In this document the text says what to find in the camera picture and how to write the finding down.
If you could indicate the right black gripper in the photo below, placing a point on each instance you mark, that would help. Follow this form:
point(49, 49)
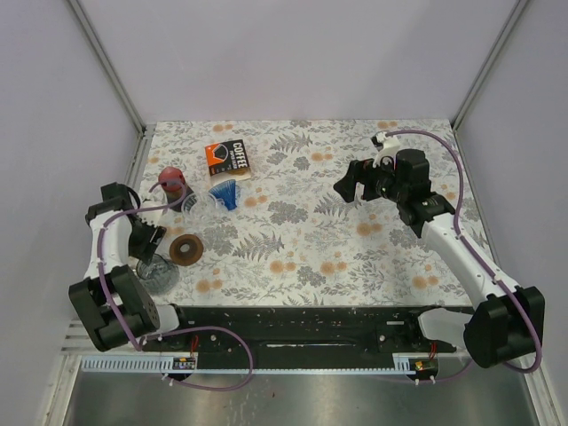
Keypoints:
point(360, 171)

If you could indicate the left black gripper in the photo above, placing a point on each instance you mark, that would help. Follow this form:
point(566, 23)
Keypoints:
point(144, 251)

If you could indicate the grey glass coffee server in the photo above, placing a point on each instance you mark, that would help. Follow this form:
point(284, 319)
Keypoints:
point(158, 276)

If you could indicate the round wooden dripper base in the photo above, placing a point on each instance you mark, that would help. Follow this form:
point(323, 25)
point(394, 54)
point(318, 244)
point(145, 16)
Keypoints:
point(186, 250)

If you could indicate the blue ribbed cone dripper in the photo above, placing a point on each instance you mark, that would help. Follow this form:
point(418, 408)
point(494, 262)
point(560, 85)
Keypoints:
point(227, 192)

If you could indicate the coffee filter paper box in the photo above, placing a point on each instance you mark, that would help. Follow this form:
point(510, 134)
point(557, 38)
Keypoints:
point(227, 160)

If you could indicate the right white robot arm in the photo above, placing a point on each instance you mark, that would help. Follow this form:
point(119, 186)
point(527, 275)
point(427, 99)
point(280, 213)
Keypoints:
point(506, 326)

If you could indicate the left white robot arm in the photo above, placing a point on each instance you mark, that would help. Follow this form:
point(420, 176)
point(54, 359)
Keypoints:
point(110, 301)

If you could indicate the clear plastic cup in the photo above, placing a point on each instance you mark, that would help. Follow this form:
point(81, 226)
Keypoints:
point(199, 207)

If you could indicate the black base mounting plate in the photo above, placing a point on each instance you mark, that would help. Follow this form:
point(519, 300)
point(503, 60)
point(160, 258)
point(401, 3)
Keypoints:
point(299, 338)

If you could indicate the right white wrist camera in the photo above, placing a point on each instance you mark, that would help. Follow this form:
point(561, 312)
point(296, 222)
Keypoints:
point(387, 148)

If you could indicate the white slotted cable duct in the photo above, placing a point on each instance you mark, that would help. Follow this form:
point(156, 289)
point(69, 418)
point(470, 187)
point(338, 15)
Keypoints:
point(139, 364)

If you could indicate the right aluminium frame post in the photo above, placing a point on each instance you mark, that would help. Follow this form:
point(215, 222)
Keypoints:
point(490, 62)

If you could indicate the aluminium frame post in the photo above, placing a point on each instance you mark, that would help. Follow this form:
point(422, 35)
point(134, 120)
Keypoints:
point(490, 62)
point(94, 41)

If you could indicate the left aluminium frame post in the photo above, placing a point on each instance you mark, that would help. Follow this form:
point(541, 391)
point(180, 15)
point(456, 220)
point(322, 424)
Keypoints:
point(94, 41)

